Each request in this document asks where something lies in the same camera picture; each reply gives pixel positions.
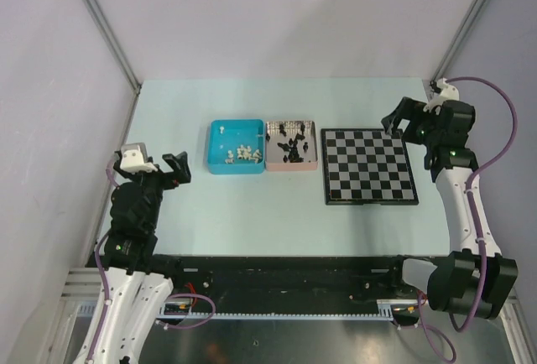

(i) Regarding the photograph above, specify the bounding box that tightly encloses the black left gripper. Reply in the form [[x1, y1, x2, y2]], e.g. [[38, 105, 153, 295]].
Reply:
[[115, 151, 190, 229]]

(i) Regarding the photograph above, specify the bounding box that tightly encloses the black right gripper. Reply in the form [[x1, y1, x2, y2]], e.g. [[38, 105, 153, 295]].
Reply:
[[380, 96, 441, 148]]

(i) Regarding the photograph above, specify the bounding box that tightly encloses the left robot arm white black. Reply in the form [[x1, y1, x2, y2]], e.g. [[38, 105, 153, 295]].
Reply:
[[75, 143, 191, 363]]

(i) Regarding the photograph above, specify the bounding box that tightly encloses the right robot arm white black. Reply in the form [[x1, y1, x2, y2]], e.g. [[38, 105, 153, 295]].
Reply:
[[381, 97, 518, 320]]

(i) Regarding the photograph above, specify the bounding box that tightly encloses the white chess pieces cluster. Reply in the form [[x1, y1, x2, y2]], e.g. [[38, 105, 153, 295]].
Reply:
[[224, 144, 263, 164]]

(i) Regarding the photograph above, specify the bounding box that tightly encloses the black chess pieces cluster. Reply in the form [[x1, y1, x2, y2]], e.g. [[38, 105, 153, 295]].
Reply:
[[277, 122, 309, 164]]

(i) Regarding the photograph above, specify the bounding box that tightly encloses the blue plastic tray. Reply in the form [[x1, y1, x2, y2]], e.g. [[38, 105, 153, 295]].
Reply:
[[206, 119, 265, 175]]

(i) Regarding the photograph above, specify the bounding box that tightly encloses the black silver chessboard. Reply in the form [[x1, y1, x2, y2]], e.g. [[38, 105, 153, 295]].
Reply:
[[321, 128, 419, 205]]

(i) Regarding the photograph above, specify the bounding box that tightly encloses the pink plastic tray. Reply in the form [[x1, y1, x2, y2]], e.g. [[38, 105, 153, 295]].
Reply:
[[263, 120, 319, 172]]

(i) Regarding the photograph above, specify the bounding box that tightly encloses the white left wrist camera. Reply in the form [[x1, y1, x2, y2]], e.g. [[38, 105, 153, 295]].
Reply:
[[119, 143, 158, 174]]

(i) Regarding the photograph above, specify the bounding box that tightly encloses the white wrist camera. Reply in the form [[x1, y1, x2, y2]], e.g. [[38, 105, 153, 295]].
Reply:
[[119, 143, 158, 174], [423, 78, 460, 112]]

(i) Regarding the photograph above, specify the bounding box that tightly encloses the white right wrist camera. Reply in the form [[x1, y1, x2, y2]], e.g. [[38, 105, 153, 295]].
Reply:
[[423, 78, 460, 112]]

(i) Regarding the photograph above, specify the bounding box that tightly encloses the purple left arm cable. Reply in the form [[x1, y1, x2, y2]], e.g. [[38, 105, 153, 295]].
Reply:
[[81, 158, 217, 364]]

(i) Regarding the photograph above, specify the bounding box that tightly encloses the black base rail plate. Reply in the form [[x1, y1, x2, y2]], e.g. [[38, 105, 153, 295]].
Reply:
[[155, 255, 417, 317]]

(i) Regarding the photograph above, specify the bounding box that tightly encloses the aluminium frame post right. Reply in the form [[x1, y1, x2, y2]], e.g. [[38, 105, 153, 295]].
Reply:
[[429, 0, 490, 81]]

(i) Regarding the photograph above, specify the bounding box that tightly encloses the aluminium frame post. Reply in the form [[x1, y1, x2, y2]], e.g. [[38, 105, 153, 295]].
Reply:
[[429, 0, 490, 81], [81, 0, 141, 95]]

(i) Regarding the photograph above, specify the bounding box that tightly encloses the grey cable duct strip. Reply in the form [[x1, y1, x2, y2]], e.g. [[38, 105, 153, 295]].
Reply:
[[77, 300, 398, 321]]

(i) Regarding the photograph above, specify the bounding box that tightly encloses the aluminium frame post left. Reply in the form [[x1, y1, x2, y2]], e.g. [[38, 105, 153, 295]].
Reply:
[[81, 0, 141, 95]]

